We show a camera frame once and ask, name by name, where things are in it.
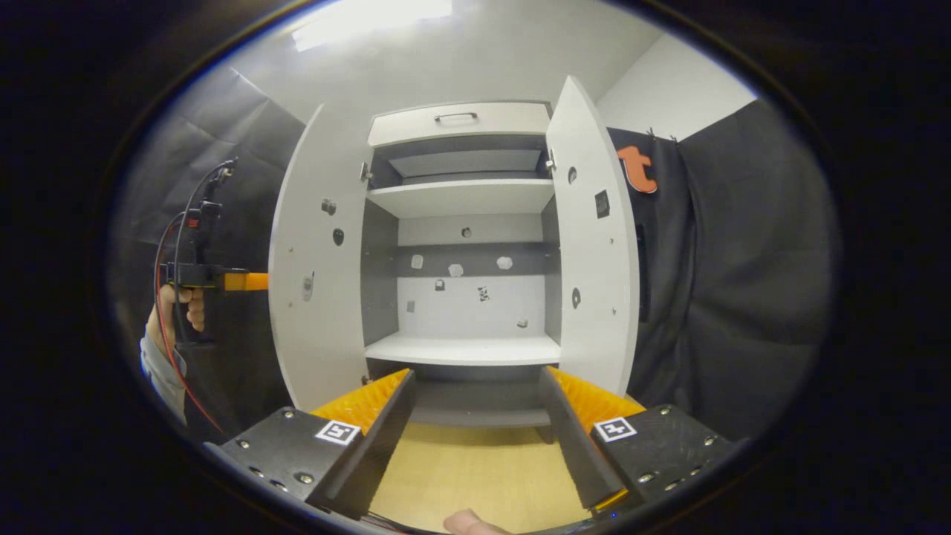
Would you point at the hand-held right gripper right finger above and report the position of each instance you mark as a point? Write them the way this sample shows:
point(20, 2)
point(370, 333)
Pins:
point(576, 446)

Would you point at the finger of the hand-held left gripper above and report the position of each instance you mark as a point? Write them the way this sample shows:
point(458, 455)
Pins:
point(249, 281)

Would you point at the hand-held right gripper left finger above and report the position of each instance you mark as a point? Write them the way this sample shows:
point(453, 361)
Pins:
point(383, 446)

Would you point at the white shoe cabinet door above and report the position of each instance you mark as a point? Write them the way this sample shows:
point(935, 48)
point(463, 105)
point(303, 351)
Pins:
point(312, 342)
point(594, 267)

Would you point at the white double-door shoe cabinet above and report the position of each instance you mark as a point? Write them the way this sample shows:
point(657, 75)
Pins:
point(379, 282)

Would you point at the white cabinet shelf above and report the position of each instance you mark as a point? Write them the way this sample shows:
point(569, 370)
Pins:
point(461, 348)
point(461, 197)

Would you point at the metal door hinge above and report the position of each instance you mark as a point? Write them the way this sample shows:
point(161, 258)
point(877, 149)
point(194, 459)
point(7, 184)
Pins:
point(366, 172)
point(550, 160)

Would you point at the black backdrop cloth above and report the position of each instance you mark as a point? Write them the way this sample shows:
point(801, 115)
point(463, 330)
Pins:
point(743, 282)

